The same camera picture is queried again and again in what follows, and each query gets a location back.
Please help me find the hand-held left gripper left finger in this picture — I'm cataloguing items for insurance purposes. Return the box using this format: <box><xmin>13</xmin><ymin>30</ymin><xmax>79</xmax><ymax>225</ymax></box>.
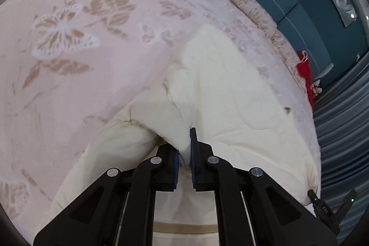
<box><xmin>33</xmin><ymin>144</ymin><xmax>179</xmax><ymax>246</ymax></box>

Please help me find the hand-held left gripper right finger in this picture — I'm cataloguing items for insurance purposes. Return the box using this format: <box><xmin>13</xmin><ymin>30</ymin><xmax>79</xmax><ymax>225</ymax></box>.
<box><xmin>189</xmin><ymin>127</ymin><xmax>338</xmax><ymax>246</ymax></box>

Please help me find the cream white quilt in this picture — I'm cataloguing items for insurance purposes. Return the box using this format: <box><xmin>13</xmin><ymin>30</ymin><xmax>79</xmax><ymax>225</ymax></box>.
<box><xmin>48</xmin><ymin>24</ymin><xmax>319</xmax><ymax>246</ymax></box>

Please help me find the grey curtain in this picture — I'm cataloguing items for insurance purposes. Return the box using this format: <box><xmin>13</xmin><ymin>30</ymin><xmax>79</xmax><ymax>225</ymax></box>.
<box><xmin>313</xmin><ymin>18</ymin><xmax>369</xmax><ymax>246</ymax></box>

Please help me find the pink butterfly print blanket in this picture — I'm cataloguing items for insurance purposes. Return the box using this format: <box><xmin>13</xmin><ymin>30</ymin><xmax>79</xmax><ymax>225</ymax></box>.
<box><xmin>0</xmin><ymin>0</ymin><xmax>322</xmax><ymax>238</ymax></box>

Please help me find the small stuffed toy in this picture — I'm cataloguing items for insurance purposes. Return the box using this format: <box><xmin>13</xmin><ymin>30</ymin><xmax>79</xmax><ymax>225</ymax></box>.
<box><xmin>311</xmin><ymin>80</ymin><xmax>322</xmax><ymax>97</ymax></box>

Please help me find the butterfly print pillow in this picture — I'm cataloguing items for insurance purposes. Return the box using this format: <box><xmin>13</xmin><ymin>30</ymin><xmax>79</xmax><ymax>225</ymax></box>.
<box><xmin>216</xmin><ymin>0</ymin><xmax>279</xmax><ymax>43</ymax></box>
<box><xmin>271</xmin><ymin>33</ymin><xmax>307</xmax><ymax>85</ymax></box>

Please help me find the red garment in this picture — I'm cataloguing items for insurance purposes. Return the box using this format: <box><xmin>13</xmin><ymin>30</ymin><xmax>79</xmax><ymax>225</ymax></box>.
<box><xmin>297</xmin><ymin>50</ymin><xmax>315</xmax><ymax>108</ymax></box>

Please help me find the small silver wall art panel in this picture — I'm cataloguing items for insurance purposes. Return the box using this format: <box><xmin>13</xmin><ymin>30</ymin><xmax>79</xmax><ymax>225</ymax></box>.
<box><xmin>351</xmin><ymin>0</ymin><xmax>369</xmax><ymax>22</ymax></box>

